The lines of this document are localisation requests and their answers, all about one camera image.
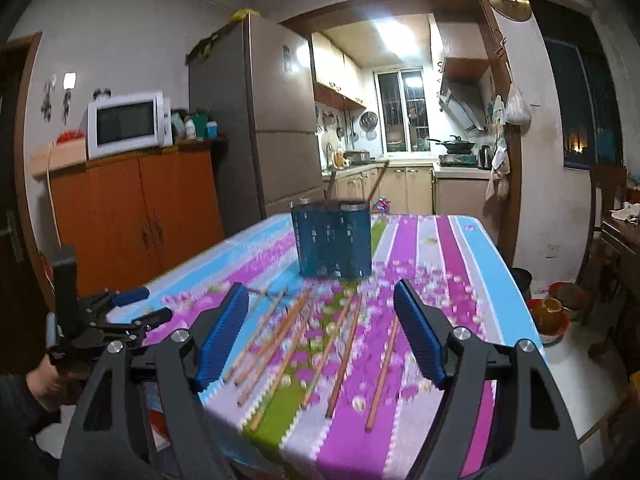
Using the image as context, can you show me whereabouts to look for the beige cabinet above hood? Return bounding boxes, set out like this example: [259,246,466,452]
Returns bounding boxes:
[430,12,493,81]

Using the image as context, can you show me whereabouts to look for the white microwave oven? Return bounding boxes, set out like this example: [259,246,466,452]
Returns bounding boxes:
[86,91,173,161]

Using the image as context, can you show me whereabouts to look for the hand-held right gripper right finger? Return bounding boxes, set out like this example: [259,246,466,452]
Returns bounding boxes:
[392,279,586,480]

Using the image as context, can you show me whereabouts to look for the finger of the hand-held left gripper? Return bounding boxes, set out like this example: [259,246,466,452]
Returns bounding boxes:
[79,287,151,314]
[92,308,174,344]

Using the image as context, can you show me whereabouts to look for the beige hanging cloth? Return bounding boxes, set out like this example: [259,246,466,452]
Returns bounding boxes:
[484,167,511,202]

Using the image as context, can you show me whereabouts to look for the green leafy bundle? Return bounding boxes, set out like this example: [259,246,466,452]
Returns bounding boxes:
[186,27,226,63]

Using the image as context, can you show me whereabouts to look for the beige upper kitchen cabinets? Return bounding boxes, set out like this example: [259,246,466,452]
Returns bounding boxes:
[311,32,368,110]

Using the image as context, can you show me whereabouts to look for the perforated metal utensil holder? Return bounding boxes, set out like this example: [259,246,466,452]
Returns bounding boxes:
[290,200,373,279]

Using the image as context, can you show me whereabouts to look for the dark wooden side table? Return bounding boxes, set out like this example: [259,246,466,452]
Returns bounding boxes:
[597,205,640,361]

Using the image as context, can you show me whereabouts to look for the group of wooden chopsticks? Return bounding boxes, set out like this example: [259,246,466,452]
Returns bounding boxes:
[222,282,401,433]

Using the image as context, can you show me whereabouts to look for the steel range hood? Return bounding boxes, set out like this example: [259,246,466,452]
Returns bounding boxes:
[439,80,488,133]

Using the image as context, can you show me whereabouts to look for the orange wooden cabinet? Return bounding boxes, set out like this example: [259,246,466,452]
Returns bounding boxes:
[31,135,228,296]

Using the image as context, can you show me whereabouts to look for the dark brown door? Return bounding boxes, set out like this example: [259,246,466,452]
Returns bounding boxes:
[0,35,56,376]

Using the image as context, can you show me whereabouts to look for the barred kitchen window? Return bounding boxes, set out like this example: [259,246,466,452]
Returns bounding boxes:
[374,67,431,153]

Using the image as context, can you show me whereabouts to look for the floral striped tablecloth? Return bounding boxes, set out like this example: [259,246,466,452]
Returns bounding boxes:
[107,212,546,480]

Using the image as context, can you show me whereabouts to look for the dark curtained window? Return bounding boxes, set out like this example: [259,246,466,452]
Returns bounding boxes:
[542,35,626,170]

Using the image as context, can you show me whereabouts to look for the person's left forearm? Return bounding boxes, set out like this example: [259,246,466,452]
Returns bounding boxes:
[0,372,63,480]

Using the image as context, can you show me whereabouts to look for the gold round wall clock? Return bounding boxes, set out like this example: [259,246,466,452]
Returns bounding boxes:
[485,0,532,22]

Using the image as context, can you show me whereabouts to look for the dark round bucket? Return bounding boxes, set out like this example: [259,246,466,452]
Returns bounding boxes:
[510,267,533,306]

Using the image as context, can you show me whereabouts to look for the beige stove counter cabinet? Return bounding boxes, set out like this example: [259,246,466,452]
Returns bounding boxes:
[434,165,501,216]

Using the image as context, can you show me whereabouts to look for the person's left hand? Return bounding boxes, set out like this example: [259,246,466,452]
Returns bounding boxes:
[27,360,88,411]

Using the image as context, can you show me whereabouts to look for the tall brown refrigerator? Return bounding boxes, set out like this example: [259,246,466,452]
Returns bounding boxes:
[187,12,326,233]

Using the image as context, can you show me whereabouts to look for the white hanging plastic bag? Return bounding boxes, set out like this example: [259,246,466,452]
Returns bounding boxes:
[505,82,532,126]

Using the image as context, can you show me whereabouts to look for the wooden chair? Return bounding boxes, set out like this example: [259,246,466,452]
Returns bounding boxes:
[575,162,628,286]

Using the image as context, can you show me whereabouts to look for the beige lower kitchen cabinets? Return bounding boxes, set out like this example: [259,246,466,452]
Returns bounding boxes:
[332,162,436,216]

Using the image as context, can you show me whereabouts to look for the black wok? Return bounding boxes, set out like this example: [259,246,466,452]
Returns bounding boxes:
[426,135,477,153]

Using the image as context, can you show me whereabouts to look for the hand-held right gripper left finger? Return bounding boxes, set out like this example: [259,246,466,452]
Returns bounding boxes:
[59,282,251,480]

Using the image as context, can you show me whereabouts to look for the beige kitchen cabinets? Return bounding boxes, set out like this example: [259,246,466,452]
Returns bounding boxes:
[311,32,368,110]
[332,162,436,216]

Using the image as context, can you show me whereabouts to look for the white crumpled cloth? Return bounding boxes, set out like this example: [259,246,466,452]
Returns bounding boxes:
[609,201,640,223]

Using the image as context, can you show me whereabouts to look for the beige cardboard box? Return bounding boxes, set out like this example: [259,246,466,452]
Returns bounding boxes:
[31,140,88,178]

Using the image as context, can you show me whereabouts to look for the red basin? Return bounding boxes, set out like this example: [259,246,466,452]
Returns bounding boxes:
[527,297,571,345]
[547,282,591,311]

